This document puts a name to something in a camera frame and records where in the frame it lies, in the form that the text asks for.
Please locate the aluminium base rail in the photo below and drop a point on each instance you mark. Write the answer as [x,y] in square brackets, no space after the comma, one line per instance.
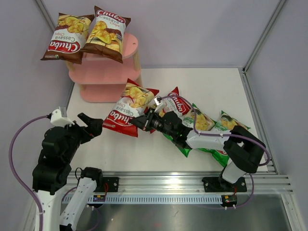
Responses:
[181,188]

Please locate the red Chuba chips bag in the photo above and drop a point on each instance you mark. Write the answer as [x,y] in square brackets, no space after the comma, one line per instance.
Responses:
[174,103]
[132,103]

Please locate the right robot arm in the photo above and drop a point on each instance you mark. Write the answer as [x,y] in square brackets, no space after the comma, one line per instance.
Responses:
[253,147]

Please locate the pink three-tier wooden shelf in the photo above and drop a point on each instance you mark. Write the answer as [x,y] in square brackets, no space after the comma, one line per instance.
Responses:
[101,80]

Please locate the left aluminium frame post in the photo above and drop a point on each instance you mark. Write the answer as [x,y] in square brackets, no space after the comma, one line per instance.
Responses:
[43,20]

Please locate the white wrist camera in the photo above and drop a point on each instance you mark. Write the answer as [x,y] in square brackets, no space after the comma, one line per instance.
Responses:
[159,101]
[59,118]

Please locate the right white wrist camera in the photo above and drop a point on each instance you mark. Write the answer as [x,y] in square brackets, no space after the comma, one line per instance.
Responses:
[159,101]

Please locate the right aluminium frame post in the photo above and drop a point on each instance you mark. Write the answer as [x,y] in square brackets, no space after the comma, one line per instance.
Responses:
[265,33]

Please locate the aluminium frame post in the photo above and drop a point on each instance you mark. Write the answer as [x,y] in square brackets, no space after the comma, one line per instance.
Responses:
[43,20]
[265,33]

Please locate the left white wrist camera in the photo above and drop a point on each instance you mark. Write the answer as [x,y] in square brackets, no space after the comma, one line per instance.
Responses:
[59,118]

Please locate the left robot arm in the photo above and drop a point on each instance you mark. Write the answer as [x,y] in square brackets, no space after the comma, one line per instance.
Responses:
[50,174]

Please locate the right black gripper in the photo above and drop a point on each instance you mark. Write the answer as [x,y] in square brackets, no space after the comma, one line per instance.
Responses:
[145,121]

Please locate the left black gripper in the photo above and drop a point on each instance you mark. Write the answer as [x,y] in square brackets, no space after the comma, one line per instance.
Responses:
[94,127]

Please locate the brown Chuba chips bag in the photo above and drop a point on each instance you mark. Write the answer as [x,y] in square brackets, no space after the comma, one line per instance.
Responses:
[69,38]
[106,37]

